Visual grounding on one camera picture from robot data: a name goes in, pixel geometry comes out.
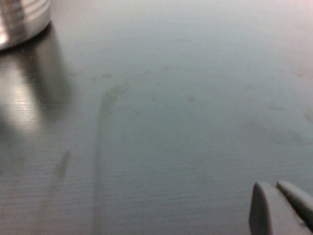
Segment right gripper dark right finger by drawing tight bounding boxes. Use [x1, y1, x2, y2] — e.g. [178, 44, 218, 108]
[276, 181, 313, 231]

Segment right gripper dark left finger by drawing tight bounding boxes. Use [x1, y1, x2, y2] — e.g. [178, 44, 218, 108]
[248, 182, 312, 235]

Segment stainless steel pot black handles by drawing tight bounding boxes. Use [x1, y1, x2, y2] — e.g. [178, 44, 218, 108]
[0, 0, 52, 51]

